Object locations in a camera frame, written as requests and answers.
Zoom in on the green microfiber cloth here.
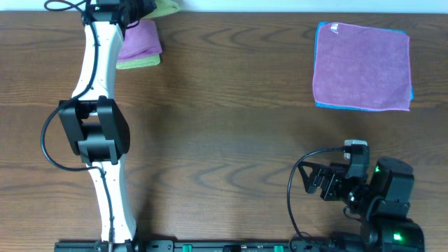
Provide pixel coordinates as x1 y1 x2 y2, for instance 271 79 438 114
143 0 180 19

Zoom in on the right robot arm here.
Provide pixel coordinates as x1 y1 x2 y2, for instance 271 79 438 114
288 140 425 251

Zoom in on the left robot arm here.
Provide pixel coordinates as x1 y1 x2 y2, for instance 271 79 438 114
49 0 156 251

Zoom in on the folded purple cloth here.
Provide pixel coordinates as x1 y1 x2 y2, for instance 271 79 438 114
118 20 162 62

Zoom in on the folded green cloth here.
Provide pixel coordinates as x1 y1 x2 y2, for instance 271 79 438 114
116 55 161 70

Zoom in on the flat purple cloth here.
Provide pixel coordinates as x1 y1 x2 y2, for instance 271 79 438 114
311 22 412 113

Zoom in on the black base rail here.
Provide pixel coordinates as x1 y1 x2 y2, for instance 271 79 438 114
53 239 363 252

